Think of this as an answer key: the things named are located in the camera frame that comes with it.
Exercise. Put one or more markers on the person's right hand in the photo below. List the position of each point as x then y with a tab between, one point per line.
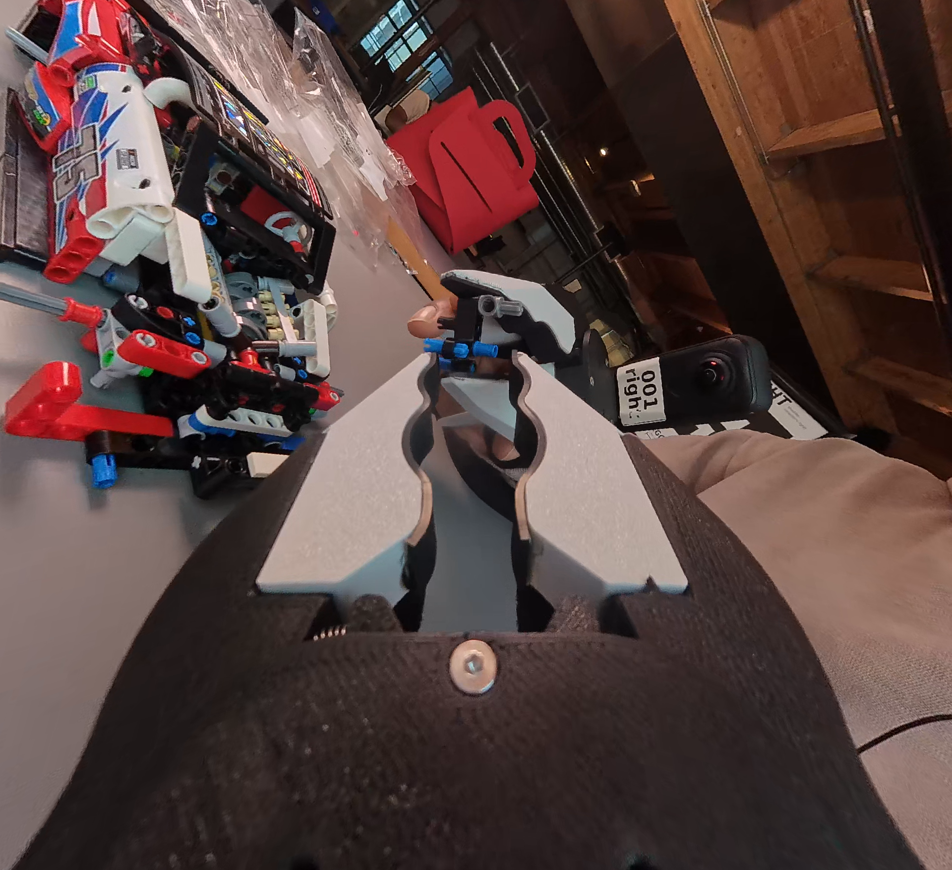
431	319

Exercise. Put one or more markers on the toy brick race car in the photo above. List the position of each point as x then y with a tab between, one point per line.
111	141

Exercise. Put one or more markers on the grey desk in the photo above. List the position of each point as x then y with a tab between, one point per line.
74	587

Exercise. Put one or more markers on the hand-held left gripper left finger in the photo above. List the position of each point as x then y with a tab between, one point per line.
349	513

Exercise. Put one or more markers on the red felt bag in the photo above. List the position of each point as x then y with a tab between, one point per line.
476	178

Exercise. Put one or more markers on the black white printed sign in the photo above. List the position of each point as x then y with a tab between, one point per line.
796	409

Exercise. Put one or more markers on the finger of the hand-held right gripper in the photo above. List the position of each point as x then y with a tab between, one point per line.
543	312
476	397

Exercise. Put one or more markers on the pile of clear plastic bags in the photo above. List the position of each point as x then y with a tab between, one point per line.
245	37

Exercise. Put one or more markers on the person's right forearm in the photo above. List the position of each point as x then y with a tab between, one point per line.
744	461

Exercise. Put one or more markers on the person's beige hoodie torso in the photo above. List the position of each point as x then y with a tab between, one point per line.
855	624

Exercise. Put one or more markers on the wooden shelving unit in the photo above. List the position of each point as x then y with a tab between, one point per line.
818	141

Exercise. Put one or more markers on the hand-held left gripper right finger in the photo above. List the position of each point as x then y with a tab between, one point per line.
602	513

